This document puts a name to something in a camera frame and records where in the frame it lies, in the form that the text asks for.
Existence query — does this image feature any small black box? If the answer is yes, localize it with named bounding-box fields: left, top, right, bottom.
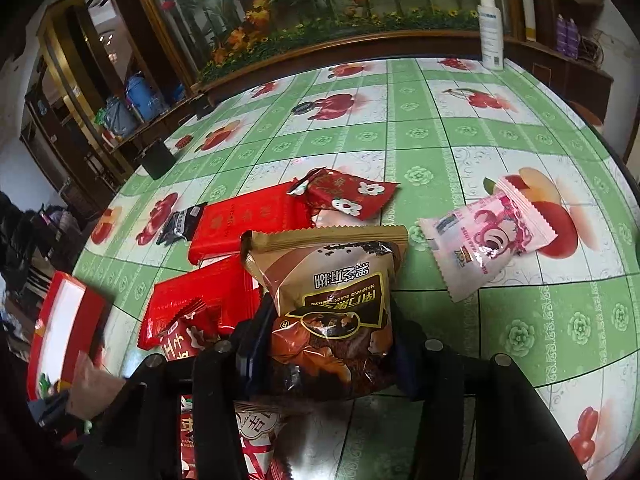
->
left=192, top=92, right=216, bottom=120

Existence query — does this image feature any red floral snack packet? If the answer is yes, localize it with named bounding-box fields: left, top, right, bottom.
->
left=286, top=167, right=401, bottom=221

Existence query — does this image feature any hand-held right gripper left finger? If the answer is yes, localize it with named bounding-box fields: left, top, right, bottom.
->
left=75, top=292, right=281, bottom=480

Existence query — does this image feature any small black snack packet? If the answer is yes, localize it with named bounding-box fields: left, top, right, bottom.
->
left=156, top=202, right=208, bottom=246

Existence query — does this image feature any green fruit print tablecloth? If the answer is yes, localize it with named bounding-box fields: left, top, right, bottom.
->
left=72, top=57, right=640, bottom=480

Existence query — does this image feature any red white snack packet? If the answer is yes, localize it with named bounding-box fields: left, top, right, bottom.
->
left=159, top=300, right=226, bottom=363
left=180, top=395, right=288, bottom=480

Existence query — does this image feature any flower painted glass panel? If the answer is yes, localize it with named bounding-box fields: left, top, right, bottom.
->
left=127, top=0, right=521, bottom=88

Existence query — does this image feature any blue water jug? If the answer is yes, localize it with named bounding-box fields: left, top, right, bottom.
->
left=125, top=74, right=153, bottom=121

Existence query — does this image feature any dark wooden cabinet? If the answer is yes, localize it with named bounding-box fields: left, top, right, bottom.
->
left=22, top=0, right=201, bottom=196

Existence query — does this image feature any tan snack packet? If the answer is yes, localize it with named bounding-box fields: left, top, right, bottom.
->
left=65, top=352, right=127, bottom=418

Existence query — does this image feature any white spray bottle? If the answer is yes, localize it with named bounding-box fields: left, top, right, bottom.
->
left=477, top=0, right=506, bottom=71

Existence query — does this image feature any red gift box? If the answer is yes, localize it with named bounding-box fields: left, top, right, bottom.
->
left=26, top=271, right=111, bottom=403

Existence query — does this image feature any brown snack packet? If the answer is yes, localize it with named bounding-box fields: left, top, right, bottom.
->
left=240, top=225, right=411, bottom=403

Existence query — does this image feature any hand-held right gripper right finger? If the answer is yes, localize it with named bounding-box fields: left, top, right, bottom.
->
left=387, top=305, right=586, bottom=480

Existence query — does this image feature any grey blue bag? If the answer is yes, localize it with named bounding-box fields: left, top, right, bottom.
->
left=105, top=97, right=138, bottom=136

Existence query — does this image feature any pink snack packet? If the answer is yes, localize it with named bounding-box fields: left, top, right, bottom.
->
left=419, top=177, right=558, bottom=303

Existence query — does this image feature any black cup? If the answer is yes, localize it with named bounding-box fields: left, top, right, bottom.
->
left=134, top=140, right=177, bottom=180

